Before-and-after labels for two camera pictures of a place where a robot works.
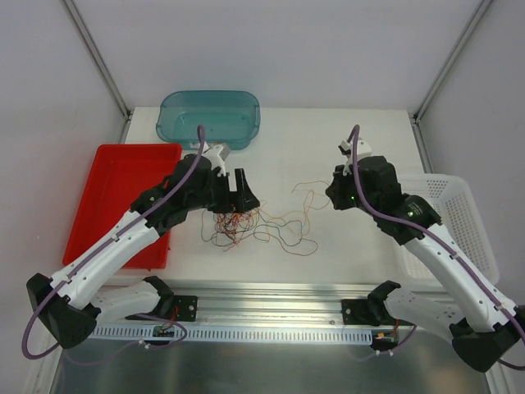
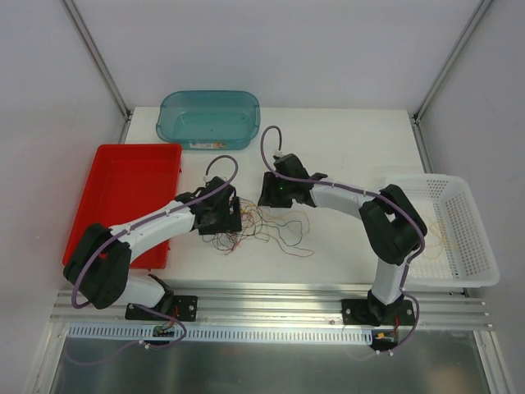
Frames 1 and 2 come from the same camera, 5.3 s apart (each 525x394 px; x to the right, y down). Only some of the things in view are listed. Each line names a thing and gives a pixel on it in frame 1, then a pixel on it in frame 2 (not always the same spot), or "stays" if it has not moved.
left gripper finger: x=243 y=199 to x=235 y=220
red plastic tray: x=118 y=176 stays
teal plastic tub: x=228 y=116 stays
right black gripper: x=337 y=195 to x=270 y=193
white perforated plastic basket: x=453 y=199 stays
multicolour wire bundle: x=230 y=230 stays
